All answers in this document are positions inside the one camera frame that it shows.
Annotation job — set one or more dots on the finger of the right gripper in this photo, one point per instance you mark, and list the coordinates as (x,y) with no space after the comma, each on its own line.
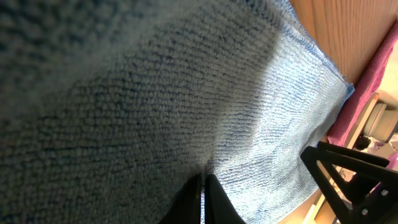
(359,187)

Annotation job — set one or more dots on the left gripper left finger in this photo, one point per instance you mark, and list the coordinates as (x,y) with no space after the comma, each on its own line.
(186,208)

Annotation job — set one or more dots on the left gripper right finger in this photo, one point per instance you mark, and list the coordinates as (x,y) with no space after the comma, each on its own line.
(218,207)

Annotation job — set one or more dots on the blue microfiber cloth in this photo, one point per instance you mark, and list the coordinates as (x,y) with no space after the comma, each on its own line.
(109,107)

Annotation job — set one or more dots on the large purple cloth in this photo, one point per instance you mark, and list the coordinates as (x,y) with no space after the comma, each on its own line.
(368,84)

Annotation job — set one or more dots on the grey round background object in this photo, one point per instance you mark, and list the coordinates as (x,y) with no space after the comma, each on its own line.
(381,124)

